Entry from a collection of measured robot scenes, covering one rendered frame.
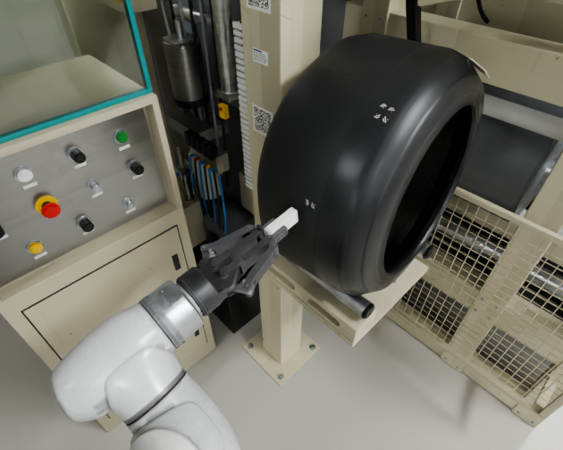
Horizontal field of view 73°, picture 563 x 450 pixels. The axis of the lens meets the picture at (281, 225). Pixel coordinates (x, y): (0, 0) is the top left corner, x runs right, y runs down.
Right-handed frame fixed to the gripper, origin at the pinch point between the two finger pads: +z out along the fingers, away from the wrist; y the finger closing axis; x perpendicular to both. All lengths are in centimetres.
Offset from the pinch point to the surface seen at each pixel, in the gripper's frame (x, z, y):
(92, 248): 29, -26, 55
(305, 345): 126, 21, 24
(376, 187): -6.6, 12.5, -10.6
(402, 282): 47, 33, -10
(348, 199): -4.8, 8.6, -7.8
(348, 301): 33.4, 11.5, -7.3
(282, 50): -14.5, 26.4, 24.5
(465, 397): 132, 53, -42
